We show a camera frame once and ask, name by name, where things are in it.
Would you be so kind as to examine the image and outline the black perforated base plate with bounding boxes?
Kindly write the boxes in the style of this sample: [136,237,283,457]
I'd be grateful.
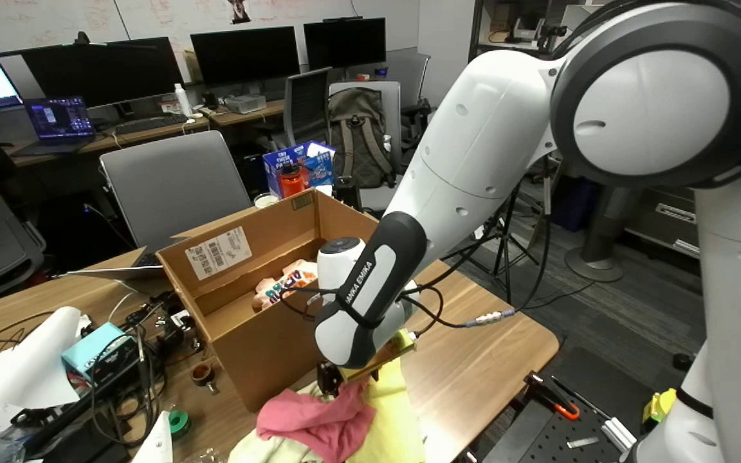
[481,396,643,463]

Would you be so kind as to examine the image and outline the wall whiteboard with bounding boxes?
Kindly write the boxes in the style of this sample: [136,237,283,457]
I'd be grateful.
[0,0,418,51]

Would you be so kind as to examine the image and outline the blue printed package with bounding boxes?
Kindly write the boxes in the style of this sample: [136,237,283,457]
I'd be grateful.
[262,138,339,201]

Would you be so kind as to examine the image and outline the black tripod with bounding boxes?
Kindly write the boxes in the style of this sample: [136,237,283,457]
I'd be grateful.
[472,196,545,302]

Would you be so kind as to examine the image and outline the yellow green tape tag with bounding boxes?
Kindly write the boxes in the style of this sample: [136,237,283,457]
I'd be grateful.
[643,385,679,423]

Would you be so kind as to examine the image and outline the pale green towel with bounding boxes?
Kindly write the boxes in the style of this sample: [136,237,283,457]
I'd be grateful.
[226,379,323,463]

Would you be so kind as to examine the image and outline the black computer monitor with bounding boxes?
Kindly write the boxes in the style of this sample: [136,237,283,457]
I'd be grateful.
[189,23,305,86]
[301,14,390,72]
[20,33,185,109]

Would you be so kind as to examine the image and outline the orange bottle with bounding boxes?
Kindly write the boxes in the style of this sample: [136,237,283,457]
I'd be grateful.
[275,161,309,201]

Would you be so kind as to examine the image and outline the black drawer cabinet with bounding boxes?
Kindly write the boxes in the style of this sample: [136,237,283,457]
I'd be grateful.
[625,183,702,259]

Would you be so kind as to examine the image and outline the dark blue bin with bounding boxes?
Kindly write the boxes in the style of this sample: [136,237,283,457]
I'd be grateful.
[549,170,599,230]

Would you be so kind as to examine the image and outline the green tape roll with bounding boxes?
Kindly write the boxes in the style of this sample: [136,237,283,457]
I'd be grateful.
[165,408,193,436]

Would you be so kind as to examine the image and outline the small brown round object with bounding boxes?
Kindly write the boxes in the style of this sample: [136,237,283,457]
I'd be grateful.
[190,359,219,394]

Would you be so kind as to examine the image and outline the dark grey flat panel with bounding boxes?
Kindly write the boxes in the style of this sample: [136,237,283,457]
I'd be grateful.
[283,63,334,145]

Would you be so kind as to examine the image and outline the silver metal bracket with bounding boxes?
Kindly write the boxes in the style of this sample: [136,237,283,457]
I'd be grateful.
[599,417,639,451]

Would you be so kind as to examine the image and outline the grey fabric office chair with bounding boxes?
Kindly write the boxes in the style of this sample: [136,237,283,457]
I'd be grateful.
[99,129,253,259]

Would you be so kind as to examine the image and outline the grey olive backpack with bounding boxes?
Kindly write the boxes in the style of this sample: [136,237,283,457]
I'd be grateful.
[328,86,396,192]

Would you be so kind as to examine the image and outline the open laptop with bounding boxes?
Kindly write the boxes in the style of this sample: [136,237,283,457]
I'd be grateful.
[24,95,99,156]

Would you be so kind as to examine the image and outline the pink cloth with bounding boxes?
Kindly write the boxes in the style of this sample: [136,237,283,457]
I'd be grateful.
[256,379,379,463]

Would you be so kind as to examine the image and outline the yellow cloth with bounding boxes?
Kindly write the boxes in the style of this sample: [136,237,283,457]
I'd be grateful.
[348,328,431,463]

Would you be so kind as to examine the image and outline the cream item with printed label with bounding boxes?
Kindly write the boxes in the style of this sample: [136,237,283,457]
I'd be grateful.
[251,257,323,316]

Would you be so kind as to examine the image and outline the long wooden desk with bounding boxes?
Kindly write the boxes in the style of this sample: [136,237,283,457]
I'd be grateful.
[5,96,292,170]

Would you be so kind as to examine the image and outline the white paper sheet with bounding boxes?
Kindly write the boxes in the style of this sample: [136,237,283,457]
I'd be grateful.
[130,408,175,463]

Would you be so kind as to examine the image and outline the orange handled tool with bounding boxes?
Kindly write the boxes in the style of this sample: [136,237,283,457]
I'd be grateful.
[522,369,584,423]

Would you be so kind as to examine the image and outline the brown cardboard box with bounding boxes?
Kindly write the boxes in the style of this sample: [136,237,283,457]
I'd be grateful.
[156,186,391,414]

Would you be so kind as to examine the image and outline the grey cylindrical stand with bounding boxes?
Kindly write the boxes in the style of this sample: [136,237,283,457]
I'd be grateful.
[561,183,639,286]

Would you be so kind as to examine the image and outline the black shelving rack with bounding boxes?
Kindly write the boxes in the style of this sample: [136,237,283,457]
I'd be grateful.
[472,0,580,54]

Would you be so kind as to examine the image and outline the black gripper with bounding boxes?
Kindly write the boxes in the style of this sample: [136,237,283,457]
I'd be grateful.
[315,356,348,400]

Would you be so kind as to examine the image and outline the teal electronic device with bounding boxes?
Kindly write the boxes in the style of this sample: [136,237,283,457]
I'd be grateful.
[59,322,140,379]

